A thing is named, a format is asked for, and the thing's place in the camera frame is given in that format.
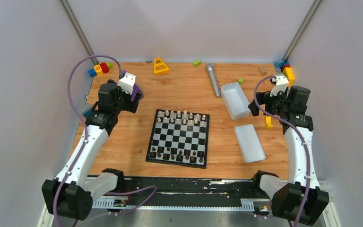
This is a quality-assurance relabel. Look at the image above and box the yellow brick stack right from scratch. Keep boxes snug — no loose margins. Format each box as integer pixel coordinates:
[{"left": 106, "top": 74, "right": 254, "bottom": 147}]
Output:
[{"left": 282, "top": 66, "right": 295, "bottom": 86}]

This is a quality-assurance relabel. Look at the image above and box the green block top centre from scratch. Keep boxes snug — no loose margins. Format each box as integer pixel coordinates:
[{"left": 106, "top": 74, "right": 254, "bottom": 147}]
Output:
[{"left": 192, "top": 59, "right": 202, "bottom": 67}]

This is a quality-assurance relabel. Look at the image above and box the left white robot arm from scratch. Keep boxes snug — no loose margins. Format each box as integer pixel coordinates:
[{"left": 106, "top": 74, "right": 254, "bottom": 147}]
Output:
[{"left": 42, "top": 76, "right": 143, "bottom": 220}]

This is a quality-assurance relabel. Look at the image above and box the purple metronome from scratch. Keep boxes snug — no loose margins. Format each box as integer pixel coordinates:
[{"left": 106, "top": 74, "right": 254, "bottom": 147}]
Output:
[{"left": 118, "top": 70, "right": 144, "bottom": 101}]

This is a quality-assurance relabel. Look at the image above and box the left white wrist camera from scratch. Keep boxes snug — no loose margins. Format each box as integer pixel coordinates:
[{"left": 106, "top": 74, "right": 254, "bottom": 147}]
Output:
[{"left": 117, "top": 72, "right": 136, "bottom": 95}]

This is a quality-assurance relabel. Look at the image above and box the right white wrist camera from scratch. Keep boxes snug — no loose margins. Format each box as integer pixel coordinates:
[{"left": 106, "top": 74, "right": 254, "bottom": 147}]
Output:
[{"left": 270, "top": 75, "right": 289, "bottom": 96}]

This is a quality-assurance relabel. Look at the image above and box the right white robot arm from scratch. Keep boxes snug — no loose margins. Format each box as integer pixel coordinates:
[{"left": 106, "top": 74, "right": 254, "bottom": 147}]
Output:
[{"left": 249, "top": 86, "right": 329, "bottom": 226}]

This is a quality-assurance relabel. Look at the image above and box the silver microphone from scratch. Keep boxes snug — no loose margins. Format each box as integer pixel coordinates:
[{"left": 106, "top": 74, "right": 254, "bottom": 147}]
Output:
[{"left": 206, "top": 63, "right": 221, "bottom": 98}]

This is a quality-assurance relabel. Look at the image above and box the grey blue brick left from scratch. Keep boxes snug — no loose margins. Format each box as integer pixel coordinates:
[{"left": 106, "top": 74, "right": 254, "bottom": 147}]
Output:
[{"left": 79, "top": 103, "right": 92, "bottom": 118}]

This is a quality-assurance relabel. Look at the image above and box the red cylinder block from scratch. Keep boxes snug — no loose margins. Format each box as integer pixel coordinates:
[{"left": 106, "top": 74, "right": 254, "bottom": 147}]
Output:
[{"left": 100, "top": 62, "right": 110, "bottom": 74}]

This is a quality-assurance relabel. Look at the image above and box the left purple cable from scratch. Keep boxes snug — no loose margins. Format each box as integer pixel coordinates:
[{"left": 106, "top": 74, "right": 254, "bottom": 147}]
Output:
[{"left": 52, "top": 54, "right": 158, "bottom": 227}]

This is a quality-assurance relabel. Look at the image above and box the blue block left corner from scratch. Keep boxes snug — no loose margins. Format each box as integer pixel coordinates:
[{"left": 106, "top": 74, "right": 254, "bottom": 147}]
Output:
[{"left": 88, "top": 69, "right": 97, "bottom": 78}]

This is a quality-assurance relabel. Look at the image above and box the black white chessboard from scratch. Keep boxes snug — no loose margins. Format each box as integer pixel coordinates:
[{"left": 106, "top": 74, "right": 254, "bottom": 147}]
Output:
[{"left": 146, "top": 109, "right": 210, "bottom": 169}]

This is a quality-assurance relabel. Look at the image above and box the yellow triangle toy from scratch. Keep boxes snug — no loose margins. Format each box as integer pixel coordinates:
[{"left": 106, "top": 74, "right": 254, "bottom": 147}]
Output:
[{"left": 153, "top": 57, "right": 170, "bottom": 75}]

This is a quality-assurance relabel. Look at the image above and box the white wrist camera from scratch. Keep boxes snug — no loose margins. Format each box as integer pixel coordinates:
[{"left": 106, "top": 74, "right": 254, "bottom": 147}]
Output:
[
  {"left": 117, "top": 72, "right": 136, "bottom": 95},
  {"left": 270, "top": 75, "right": 289, "bottom": 96}
]

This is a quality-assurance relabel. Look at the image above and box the green block left corner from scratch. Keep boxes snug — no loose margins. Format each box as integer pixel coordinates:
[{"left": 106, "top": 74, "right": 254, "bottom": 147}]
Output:
[{"left": 106, "top": 62, "right": 113, "bottom": 70}]

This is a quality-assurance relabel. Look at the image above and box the small yellow block right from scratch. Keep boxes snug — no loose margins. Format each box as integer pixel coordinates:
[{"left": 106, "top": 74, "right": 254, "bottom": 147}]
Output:
[{"left": 265, "top": 116, "right": 273, "bottom": 129}]

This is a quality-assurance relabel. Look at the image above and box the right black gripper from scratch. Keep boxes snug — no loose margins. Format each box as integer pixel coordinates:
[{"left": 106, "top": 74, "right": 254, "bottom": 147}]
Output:
[{"left": 248, "top": 87, "right": 289, "bottom": 116}]

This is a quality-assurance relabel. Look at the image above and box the yellow cylinder block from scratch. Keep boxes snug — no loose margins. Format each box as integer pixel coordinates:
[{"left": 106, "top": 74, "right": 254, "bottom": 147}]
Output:
[{"left": 94, "top": 65, "right": 104, "bottom": 76}]

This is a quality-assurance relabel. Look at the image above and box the white box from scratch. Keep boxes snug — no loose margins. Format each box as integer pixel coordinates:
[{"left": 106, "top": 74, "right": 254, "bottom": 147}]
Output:
[{"left": 221, "top": 82, "right": 251, "bottom": 120}]

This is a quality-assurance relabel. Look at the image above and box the white box lid tray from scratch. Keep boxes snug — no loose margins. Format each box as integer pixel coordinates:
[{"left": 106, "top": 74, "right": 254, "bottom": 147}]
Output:
[{"left": 234, "top": 124, "right": 266, "bottom": 163}]

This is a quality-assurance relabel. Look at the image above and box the brown wooden block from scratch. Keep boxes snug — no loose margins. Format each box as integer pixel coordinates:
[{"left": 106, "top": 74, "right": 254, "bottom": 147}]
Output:
[{"left": 258, "top": 67, "right": 267, "bottom": 76}]

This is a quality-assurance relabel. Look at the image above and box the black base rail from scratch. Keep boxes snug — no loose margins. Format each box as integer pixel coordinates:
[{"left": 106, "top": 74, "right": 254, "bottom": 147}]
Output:
[{"left": 93, "top": 176, "right": 271, "bottom": 211}]

